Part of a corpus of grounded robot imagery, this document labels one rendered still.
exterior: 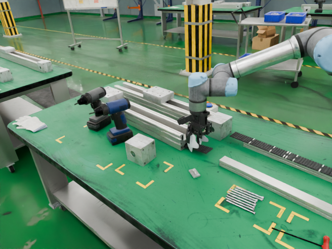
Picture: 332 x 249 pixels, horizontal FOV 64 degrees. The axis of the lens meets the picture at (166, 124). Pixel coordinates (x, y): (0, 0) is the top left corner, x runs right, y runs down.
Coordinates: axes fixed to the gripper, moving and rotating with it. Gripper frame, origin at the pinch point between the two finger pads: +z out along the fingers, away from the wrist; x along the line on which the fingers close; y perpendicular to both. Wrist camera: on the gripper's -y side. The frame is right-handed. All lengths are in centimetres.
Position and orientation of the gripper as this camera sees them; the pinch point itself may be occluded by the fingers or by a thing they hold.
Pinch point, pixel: (194, 146)
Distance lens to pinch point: 125.4
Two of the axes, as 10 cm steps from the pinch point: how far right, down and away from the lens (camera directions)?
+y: 7.0, 3.1, -6.5
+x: 7.1, -3.8, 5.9
